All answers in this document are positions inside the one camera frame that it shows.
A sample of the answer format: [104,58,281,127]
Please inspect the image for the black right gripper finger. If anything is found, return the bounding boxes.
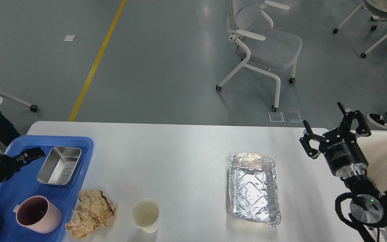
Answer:
[299,120,329,160]
[337,102,372,137]

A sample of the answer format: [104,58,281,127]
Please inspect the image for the person in beige sweater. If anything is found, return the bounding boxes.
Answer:
[0,111,20,147]

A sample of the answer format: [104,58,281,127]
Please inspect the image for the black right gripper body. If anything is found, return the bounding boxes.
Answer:
[320,129,369,177]

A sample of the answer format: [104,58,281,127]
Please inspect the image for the small stainless steel tray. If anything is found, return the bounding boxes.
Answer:
[37,147,82,188]

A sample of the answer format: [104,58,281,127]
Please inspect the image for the crumpled brown paper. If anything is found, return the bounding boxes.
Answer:
[65,189,118,239]

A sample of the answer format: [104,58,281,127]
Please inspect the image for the aluminium foil tray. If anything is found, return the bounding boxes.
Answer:
[228,153,281,227]

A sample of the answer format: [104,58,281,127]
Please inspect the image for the white paper scrap on floor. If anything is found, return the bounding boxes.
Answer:
[63,34,76,42]

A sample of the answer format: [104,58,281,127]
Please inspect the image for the grey white office chair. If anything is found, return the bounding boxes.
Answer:
[216,0,302,112]

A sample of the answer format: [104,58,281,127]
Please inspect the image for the floor outlet plate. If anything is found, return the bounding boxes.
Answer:
[268,111,285,123]
[285,111,302,122]

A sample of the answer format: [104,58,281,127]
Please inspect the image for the right floor outlet plate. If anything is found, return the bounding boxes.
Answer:
[285,111,302,122]

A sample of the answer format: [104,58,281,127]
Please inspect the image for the left floor outlet plate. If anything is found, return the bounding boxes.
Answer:
[268,111,285,123]

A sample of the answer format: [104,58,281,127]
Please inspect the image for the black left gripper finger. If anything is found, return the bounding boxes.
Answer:
[14,147,46,167]

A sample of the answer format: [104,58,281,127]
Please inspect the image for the blue plastic tray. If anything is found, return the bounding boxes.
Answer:
[0,135,94,242]

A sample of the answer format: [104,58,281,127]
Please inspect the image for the pink ribbed mug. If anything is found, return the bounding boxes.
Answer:
[13,196,62,234]

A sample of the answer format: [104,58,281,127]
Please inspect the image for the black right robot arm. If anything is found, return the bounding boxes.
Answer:
[299,102,387,242]

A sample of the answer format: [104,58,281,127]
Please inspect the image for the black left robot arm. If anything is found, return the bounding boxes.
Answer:
[0,147,46,184]

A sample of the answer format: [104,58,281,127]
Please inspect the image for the cream paper cup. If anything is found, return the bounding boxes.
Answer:
[131,198,160,233]

